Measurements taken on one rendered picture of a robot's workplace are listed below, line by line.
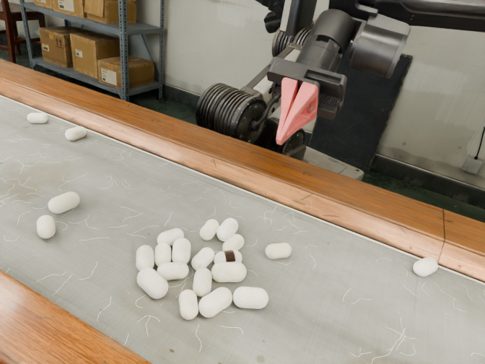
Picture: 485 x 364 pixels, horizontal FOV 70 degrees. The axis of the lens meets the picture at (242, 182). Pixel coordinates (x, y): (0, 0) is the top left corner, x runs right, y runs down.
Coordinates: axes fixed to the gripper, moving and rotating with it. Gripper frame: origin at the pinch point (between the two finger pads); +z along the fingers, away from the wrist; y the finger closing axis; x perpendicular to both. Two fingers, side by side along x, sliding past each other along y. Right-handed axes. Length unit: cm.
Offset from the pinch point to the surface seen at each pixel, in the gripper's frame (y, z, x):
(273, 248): 4.8, 13.3, 1.4
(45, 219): -19.1, 21.9, -5.6
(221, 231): -1.7, 14.0, 0.8
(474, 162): 65, -105, 164
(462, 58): 36, -143, 128
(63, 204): -20.0, 19.6, -3.4
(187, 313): 1.2, 23.2, -6.4
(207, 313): 2.8, 22.4, -5.7
